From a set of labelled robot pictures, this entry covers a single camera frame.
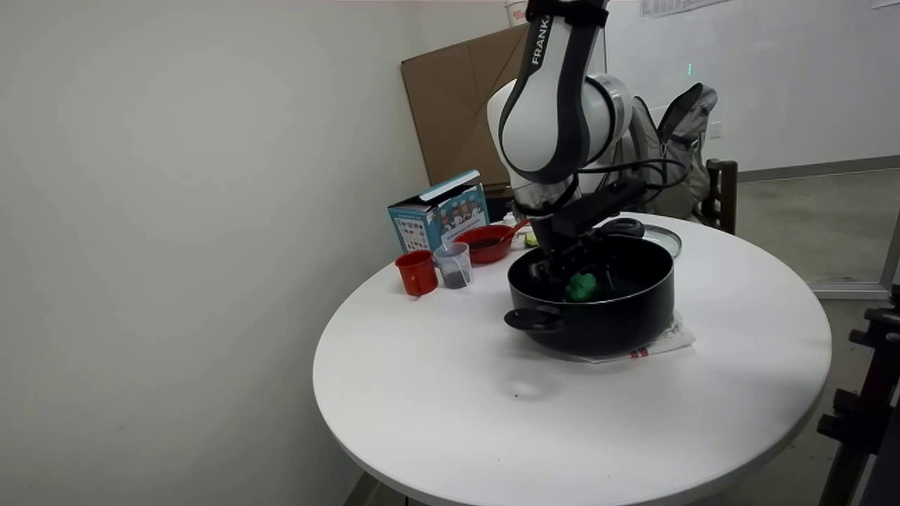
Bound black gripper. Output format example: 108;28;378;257
530;217;606;276

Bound green toy vegetable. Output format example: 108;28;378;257
562;271;603;303

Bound glass pot lid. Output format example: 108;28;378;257
599;213;688;262

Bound black cooking pot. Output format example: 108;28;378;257
503;233;682;362

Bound red plastic bowl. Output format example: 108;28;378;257
454;220;530;267

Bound clear measuring cup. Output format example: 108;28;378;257
432;240;477;292

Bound blue printed carton box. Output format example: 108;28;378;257
385;170;493;257

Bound white cloth with red print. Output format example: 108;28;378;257
628;317;697;362

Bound grey backpack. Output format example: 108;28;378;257
617;81;721;226

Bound red plastic cup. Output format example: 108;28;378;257
395;248;441;299

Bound dark wooden chair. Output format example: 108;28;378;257
693;154;742;236

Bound large cardboard box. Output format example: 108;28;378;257
401;23;534;198

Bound black metal stand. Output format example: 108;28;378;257
814;279;900;506

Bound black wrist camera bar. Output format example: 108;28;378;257
547;178;662;240

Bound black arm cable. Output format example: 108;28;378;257
581;151;693;206

